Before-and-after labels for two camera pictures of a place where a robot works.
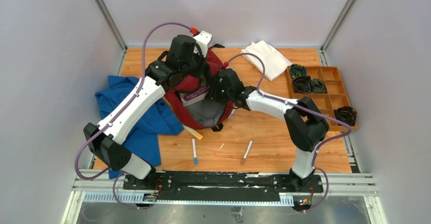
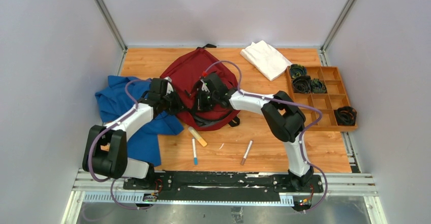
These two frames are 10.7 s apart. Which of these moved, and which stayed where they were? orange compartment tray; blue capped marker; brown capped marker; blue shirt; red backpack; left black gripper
Moved: red backpack; left black gripper
Stayed: orange compartment tray; brown capped marker; blue capped marker; blue shirt
